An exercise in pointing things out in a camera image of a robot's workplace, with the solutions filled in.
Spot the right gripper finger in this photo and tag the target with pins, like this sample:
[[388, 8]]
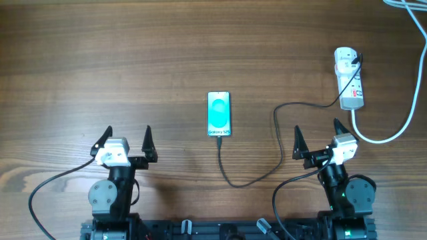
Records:
[[300, 150], [340, 129]]

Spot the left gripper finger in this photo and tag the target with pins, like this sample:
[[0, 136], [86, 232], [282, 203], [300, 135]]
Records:
[[148, 146], [101, 141]]

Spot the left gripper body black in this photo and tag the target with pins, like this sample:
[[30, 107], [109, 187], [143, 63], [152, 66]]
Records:
[[138, 162]]

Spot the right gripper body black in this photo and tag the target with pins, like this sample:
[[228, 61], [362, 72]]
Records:
[[316, 158]]

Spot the Galaxy S25 smartphone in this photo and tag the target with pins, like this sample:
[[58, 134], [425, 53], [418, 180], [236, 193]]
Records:
[[218, 114]]

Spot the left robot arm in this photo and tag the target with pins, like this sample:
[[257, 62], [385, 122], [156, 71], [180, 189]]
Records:
[[111, 199]]

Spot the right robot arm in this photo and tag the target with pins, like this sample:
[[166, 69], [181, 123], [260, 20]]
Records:
[[350, 197]]

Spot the white USB charger plug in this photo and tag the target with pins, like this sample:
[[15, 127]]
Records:
[[345, 67]]

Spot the white power strip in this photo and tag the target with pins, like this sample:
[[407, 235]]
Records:
[[350, 87]]

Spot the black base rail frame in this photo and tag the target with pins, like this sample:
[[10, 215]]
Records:
[[227, 230]]

